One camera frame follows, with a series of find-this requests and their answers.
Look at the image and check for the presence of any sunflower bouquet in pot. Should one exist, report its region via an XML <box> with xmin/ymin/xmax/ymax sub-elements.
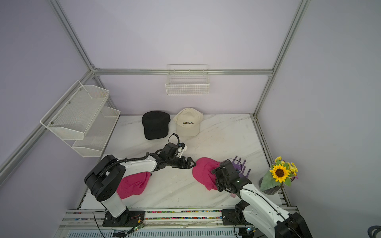
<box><xmin>259</xmin><ymin>156</ymin><xmax>299</xmax><ymax>195</ymax></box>

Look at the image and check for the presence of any aluminium cage frame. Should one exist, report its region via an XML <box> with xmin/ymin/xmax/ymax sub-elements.
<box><xmin>0</xmin><ymin>0</ymin><xmax>312</xmax><ymax>230</ymax></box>

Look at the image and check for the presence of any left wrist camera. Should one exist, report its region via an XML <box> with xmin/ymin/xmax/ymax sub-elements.
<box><xmin>177</xmin><ymin>142</ymin><xmax>188</xmax><ymax>157</ymax></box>

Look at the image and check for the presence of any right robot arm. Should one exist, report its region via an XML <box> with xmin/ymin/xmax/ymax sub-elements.
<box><xmin>211</xmin><ymin>161</ymin><xmax>312</xmax><ymax>238</ymax></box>

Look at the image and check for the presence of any magenta cap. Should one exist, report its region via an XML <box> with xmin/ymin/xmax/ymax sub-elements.
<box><xmin>192</xmin><ymin>157</ymin><xmax>220</xmax><ymax>190</ymax></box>
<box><xmin>117</xmin><ymin>172</ymin><xmax>151</xmax><ymax>199</ymax></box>

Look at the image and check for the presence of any cream Colorado cap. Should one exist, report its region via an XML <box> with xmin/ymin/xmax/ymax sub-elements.
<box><xmin>173</xmin><ymin>108</ymin><xmax>204</xmax><ymax>137</ymax></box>

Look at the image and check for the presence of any white two-tier mesh shelf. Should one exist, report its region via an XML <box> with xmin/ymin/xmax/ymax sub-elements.
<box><xmin>40</xmin><ymin>81</ymin><xmax>120</xmax><ymax>157</ymax></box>

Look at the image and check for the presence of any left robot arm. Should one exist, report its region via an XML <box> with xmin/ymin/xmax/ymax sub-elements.
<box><xmin>84</xmin><ymin>143</ymin><xmax>196</xmax><ymax>219</ymax></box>

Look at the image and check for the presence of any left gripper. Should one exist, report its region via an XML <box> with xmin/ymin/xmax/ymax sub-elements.
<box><xmin>167</xmin><ymin>156</ymin><xmax>196</xmax><ymax>169</ymax></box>

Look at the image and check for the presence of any aluminium front rail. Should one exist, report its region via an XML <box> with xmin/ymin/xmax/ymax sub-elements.
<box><xmin>55</xmin><ymin>208</ymin><xmax>264</xmax><ymax>238</ymax></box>

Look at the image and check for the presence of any plain black cap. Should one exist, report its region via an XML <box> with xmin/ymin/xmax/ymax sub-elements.
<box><xmin>142</xmin><ymin>111</ymin><xmax>171</xmax><ymax>140</ymax></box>

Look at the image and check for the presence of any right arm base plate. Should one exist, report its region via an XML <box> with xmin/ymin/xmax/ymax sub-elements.
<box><xmin>221</xmin><ymin>209</ymin><xmax>258</xmax><ymax>226</ymax></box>

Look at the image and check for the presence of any purple pink garden fork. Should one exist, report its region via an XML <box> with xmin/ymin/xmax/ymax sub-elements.
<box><xmin>232</xmin><ymin>156</ymin><xmax>247</xmax><ymax>173</ymax></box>

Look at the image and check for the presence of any white wire wall basket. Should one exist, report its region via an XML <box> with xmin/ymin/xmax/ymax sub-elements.
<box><xmin>165</xmin><ymin>64</ymin><xmax>210</xmax><ymax>96</ymax></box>

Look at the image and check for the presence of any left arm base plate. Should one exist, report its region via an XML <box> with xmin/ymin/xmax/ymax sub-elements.
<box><xmin>102</xmin><ymin>210</ymin><xmax>145</xmax><ymax>227</ymax></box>

